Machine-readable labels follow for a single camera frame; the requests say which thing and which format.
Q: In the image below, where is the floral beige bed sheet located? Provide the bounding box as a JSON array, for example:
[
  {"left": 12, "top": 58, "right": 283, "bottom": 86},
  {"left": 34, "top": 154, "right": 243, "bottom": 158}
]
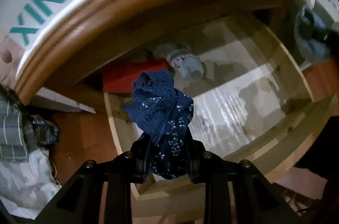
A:
[{"left": 0, "top": 31, "right": 25, "bottom": 89}]

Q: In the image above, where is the white patterned plastic bag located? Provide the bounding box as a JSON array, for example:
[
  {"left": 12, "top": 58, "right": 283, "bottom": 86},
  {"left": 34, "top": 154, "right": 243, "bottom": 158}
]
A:
[{"left": 1, "top": 149, "right": 61, "bottom": 220}]

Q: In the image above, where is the red folded garment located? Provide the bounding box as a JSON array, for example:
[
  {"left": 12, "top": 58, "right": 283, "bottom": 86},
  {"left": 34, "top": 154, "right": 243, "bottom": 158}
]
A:
[{"left": 102, "top": 59, "right": 170, "bottom": 94}]

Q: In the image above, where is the wooden drawer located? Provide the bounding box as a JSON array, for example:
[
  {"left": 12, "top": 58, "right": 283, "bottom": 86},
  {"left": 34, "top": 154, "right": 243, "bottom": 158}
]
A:
[{"left": 104, "top": 14, "right": 337, "bottom": 223}]

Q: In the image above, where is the dark blue crumpled wrapper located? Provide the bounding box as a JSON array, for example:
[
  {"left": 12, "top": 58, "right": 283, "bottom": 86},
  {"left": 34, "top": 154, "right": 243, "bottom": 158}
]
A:
[{"left": 30, "top": 115, "right": 60, "bottom": 145}]

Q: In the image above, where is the navy blue lace underwear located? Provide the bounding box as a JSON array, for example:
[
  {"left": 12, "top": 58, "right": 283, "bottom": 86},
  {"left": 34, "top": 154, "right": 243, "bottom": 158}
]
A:
[{"left": 123, "top": 70, "right": 194, "bottom": 180}]

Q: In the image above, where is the grey plaid cloth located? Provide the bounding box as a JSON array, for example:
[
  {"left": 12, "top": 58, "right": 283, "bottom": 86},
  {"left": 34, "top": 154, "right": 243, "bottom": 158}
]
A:
[{"left": 0, "top": 96, "right": 37, "bottom": 163}]

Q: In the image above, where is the wooden nightstand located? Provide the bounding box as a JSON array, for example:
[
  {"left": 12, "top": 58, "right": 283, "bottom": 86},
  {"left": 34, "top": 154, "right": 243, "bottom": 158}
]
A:
[{"left": 14, "top": 0, "right": 318, "bottom": 105}]

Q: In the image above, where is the white cardboard panel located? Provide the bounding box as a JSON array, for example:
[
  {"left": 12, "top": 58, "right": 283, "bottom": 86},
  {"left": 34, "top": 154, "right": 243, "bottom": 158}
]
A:
[{"left": 31, "top": 87, "right": 96, "bottom": 114}]

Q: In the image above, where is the light grey white underwear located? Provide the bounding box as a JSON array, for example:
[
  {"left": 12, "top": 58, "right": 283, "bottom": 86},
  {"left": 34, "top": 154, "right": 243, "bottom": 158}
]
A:
[{"left": 294, "top": 5, "right": 330, "bottom": 64}]

